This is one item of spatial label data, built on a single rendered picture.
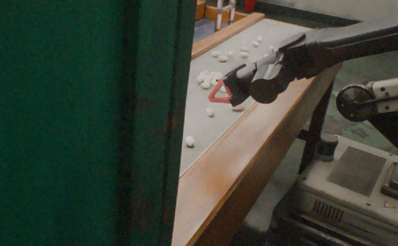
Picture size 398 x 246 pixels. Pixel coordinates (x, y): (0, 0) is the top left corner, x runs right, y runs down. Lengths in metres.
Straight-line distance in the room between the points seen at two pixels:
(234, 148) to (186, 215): 0.27
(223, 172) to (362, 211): 0.66
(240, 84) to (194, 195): 0.26
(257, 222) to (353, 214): 0.66
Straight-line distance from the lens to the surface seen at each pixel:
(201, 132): 1.12
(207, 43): 1.72
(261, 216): 2.09
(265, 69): 0.88
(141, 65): 0.35
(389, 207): 1.52
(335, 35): 0.84
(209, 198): 0.86
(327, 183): 1.53
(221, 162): 0.97
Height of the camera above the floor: 1.27
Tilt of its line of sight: 27 degrees down
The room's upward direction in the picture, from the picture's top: 7 degrees clockwise
